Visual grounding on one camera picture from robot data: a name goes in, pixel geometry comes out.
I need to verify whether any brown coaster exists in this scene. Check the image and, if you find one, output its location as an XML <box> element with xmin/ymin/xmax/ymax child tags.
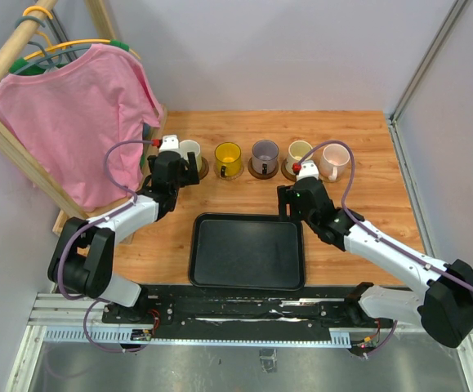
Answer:
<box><xmin>199</xmin><ymin>157</ymin><xmax>209</xmax><ymax>180</ymax></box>
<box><xmin>281</xmin><ymin>159</ymin><xmax>297</xmax><ymax>182</ymax></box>
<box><xmin>248</xmin><ymin>158</ymin><xmax>279</xmax><ymax>180</ymax></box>

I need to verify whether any white mug yellow handle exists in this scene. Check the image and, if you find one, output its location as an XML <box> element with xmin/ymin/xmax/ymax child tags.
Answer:
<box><xmin>179</xmin><ymin>140</ymin><xmax>202</xmax><ymax>172</ymax></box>

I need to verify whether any woven rattan coaster back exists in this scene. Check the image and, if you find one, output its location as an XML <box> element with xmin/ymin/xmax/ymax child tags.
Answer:
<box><xmin>213</xmin><ymin>162</ymin><xmax>244</xmax><ymax>180</ymax></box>

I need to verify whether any cream mug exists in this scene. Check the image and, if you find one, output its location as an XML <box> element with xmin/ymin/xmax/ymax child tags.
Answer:
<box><xmin>286</xmin><ymin>140</ymin><xmax>312</xmax><ymax>175</ymax></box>

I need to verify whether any purple mug black handle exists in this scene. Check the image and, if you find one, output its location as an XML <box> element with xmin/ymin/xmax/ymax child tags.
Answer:
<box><xmin>252</xmin><ymin>140</ymin><xmax>279</xmax><ymax>176</ymax></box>

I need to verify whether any pink mug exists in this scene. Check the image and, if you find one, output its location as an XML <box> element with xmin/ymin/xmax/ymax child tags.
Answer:
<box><xmin>319</xmin><ymin>143</ymin><xmax>350</xmax><ymax>178</ymax></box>

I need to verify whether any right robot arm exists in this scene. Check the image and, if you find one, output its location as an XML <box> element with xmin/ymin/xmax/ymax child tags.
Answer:
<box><xmin>277</xmin><ymin>177</ymin><xmax>473</xmax><ymax>348</ymax></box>

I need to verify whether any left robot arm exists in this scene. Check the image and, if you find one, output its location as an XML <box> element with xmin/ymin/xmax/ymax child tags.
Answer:
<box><xmin>47</xmin><ymin>151</ymin><xmax>199</xmax><ymax>323</ymax></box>

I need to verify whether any black serving tray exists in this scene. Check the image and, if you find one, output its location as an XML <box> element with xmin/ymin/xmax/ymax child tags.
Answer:
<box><xmin>189</xmin><ymin>213</ymin><xmax>306</xmax><ymax>291</ymax></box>

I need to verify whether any pink t-shirt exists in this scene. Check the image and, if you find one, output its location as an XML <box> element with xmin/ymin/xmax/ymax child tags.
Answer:
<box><xmin>0</xmin><ymin>44</ymin><xmax>163</xmax><ymax>212</ymax></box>

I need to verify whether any grey hanger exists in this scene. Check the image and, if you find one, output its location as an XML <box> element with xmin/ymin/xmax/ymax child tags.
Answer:
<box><xmin>8</xmin><ymin>6</ymin><xmax>91</xmax><ymax>76</ymax></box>

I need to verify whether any yellow green hanger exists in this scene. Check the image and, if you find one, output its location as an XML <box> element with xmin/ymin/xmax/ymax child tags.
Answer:
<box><xmin>8</xmin><ymin>1</ymin><xmax>141</xmax><ymax>74</ymax></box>

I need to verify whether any wooden clothes rack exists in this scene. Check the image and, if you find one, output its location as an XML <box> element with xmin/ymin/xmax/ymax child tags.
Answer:
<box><xmin>0</xmin><ymin>0</ymin><xmax>168</xmax><ymax>246</ymax></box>

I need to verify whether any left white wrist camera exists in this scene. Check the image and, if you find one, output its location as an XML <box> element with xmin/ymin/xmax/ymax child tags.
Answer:
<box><xmin>158</xmin><ymin>135</ymin><xmax>180</xmax><ymax>153</ymax></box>

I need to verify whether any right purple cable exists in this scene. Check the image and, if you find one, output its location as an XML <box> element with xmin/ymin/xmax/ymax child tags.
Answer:
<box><xmin>299</xmin><ymin>140</ymin><xmax>473</xmax><ymax>360</ymax></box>

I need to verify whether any purple cable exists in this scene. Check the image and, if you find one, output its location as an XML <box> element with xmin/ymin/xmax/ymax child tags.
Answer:
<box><xmin>56</xmin><ymin>139</ymin><xmax>155</xmax><ymax>354</ymax></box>
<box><xmin>299</xmin><ymin>140</ymin><xmax>473</xmax><ymax>360</ymax></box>

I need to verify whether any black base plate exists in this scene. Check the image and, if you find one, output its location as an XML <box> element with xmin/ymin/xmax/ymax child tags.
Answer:
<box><xmin>102</xmin><ymin>285</ymin><xmax>392</xmax><ymax>345</ymax></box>

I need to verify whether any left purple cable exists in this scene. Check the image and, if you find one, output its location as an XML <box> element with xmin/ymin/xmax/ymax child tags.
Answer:
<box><xmin>56</xmin><ymin>139</ymin><xmax>155</xmax><ymax>354</ymax></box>

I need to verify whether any aluminium rail frame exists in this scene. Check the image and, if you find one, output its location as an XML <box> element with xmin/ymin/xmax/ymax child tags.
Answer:
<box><xmin>6</xmin><ymin>285</ymin><xmax>473</xmax><ymax>391</ymax></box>

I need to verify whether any aluminium corner post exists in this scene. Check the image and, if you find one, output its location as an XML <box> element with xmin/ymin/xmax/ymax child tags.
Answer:
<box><xmin>392</xmin><ymin>0</ymin><xmax>472</xmax><ymax>120</ymax></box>

